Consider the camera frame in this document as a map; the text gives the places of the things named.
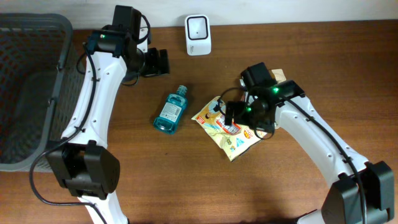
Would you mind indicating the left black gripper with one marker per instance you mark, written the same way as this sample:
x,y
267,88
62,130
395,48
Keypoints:
x,y
158,62

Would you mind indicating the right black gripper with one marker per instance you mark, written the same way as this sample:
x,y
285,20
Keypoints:
x,y
232,112

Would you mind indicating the yellow wet wipes pack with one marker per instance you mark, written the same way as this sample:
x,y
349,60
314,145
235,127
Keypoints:
x,y
235,139

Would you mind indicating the beige snack pouch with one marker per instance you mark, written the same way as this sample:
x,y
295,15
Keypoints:
x,y
276,74

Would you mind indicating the blue mouthwash bottle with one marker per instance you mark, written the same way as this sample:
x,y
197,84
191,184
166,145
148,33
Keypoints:
x,y
169,117

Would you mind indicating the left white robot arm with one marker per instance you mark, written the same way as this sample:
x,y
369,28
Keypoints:
x,y
115,55

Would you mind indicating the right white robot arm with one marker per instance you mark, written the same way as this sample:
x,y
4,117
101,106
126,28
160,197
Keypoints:
x,y
360,191

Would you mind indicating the white barcode scanner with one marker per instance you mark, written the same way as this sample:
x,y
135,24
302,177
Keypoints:
x,y
198,35

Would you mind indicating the dark grey plastic basket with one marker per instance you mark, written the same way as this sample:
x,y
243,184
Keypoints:
x,y
40,85

